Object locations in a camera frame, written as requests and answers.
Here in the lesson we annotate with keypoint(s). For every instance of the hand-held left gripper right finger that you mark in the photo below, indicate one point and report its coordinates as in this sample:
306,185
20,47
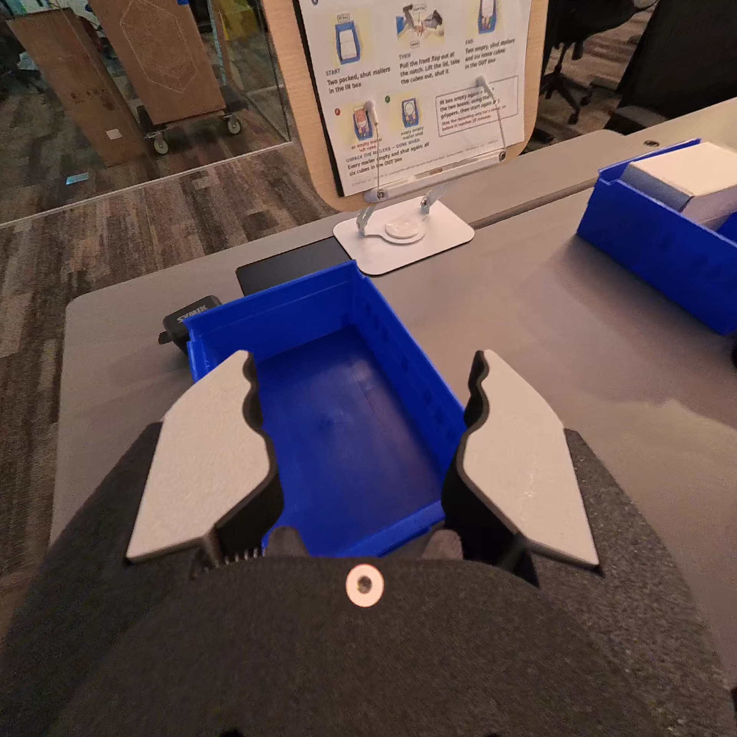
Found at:
524,460

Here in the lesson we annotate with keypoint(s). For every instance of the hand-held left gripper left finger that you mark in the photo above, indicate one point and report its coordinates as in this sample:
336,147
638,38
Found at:
201,460

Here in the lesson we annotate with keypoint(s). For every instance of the blue plastic bin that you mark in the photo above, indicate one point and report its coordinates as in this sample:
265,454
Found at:
645,253
345,414

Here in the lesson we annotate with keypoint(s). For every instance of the white cardboard mailer box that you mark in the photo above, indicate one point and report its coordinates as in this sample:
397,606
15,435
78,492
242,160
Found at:
691,167

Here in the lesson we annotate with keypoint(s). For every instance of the tall brown cardboard box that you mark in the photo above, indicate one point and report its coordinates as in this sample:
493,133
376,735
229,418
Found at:
75,86

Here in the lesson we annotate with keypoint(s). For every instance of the large brown cardboard box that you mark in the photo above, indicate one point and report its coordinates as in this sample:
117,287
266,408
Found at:
167,57

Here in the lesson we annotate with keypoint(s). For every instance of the small black device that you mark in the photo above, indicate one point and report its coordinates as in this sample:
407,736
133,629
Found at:
190,319

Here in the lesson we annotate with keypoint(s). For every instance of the black flat pad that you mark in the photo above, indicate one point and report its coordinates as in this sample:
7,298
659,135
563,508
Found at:
288,268

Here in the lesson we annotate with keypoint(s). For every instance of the small blue floor scrap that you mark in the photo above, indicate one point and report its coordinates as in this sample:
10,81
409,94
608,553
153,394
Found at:
77,178

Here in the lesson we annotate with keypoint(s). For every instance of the black wheeled dolly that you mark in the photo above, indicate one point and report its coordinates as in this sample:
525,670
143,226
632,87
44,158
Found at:
173,128

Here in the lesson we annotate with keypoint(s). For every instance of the printed instruction sheet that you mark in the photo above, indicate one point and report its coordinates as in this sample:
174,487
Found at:
426,115

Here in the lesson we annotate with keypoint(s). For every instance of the instruction sheet on stand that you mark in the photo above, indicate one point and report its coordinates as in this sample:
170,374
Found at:
291,86

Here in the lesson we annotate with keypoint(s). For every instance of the black office chair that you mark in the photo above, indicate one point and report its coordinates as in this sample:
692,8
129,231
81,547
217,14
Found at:
567,34

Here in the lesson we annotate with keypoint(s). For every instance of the black partition panel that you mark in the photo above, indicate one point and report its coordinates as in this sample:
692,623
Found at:
679,57

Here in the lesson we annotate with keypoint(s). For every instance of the yellow sign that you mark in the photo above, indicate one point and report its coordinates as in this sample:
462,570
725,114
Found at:
242,17

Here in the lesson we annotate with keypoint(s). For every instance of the metal sheet holder frame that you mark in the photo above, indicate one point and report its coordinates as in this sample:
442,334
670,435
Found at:
403,187

